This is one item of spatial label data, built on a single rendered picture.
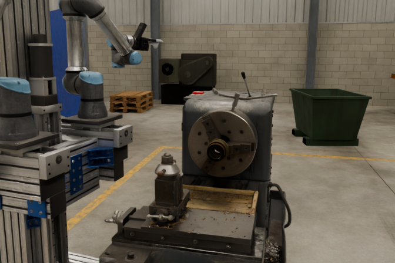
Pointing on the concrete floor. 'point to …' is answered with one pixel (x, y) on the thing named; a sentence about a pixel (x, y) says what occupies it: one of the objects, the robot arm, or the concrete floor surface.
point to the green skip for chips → (328, 115)
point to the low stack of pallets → (131, 101)
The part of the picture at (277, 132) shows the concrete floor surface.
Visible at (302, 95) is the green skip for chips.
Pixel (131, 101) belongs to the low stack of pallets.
